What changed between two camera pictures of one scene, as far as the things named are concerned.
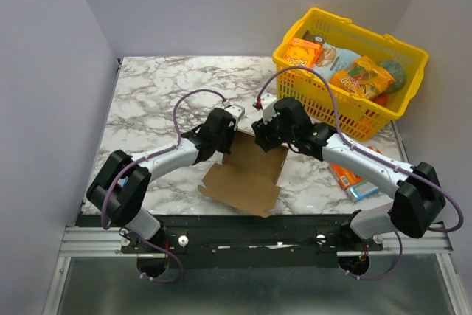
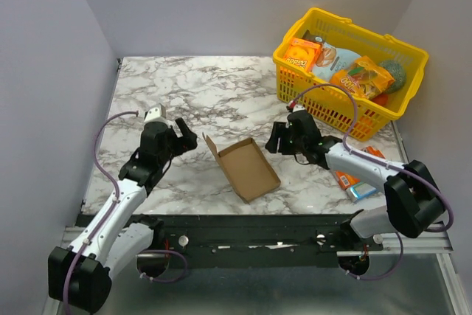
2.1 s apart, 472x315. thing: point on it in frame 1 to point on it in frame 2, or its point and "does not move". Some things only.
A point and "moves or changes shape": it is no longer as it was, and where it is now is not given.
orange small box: (345, 177) does not move
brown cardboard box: (248, 177) moves or changes shape
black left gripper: (226, 149) to (186, 142)
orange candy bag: (364, 78) does not move
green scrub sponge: (397, 73) does not move
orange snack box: (302, 52) does not move
